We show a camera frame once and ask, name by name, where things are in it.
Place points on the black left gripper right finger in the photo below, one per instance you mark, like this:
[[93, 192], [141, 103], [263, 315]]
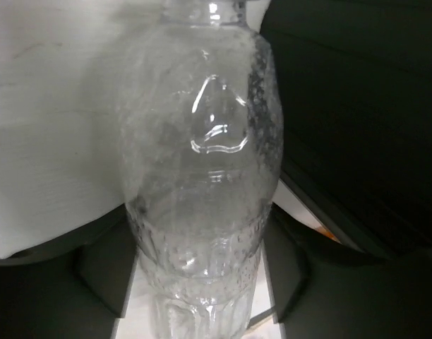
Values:
[[323, 289]]

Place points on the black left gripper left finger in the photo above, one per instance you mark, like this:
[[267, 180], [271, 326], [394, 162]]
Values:
[[73, 286]]

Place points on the clear unlabeled plastic bottle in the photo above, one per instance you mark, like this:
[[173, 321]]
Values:
[[201, 146]]

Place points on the black plastic bin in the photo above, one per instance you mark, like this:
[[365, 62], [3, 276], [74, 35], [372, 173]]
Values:
[[355, 80]]

